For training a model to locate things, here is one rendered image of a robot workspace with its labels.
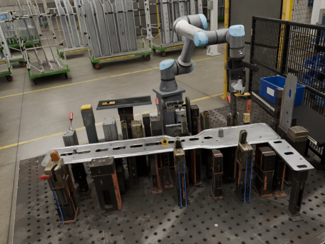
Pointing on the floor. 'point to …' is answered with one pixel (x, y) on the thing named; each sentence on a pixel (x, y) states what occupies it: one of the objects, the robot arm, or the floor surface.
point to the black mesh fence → (318, 164)
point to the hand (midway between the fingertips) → (242, 91)
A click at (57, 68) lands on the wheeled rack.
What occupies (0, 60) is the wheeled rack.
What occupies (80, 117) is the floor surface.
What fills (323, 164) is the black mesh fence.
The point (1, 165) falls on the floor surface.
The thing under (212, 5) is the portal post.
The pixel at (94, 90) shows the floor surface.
